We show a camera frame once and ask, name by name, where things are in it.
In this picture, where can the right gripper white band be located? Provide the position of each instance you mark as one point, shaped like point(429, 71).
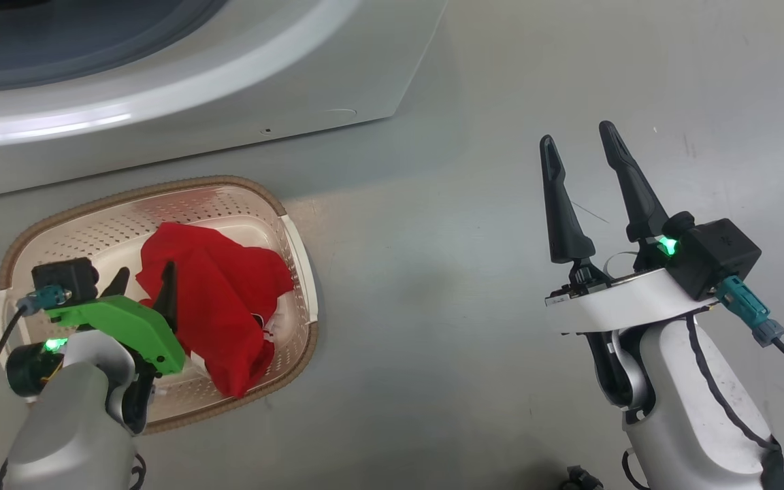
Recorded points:
point(623, 303)

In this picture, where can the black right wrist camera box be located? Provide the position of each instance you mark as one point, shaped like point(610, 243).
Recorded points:
point(719, 255)

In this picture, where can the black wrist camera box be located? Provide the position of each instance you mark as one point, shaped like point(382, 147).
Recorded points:
point(719, 255)
point(65, 275)

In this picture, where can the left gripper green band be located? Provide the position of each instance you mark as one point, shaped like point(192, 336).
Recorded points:
point(126, 323)

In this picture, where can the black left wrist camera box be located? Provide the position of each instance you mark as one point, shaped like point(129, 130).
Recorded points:
point(65, 275)

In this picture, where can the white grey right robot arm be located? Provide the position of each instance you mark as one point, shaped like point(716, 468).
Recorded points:
point(684, 408)

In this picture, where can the red garment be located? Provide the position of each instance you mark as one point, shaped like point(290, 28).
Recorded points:
point(215, 292)

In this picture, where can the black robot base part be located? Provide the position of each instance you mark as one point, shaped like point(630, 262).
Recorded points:
point(579, 478)

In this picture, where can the cream perforated laundry basket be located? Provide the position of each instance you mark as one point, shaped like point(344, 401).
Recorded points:
point(215, 204)

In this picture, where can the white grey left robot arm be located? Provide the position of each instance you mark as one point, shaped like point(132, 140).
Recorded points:
point(72, 429)

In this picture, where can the white front-load washing machine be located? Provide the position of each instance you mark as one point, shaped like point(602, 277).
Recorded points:
point(229, 102)

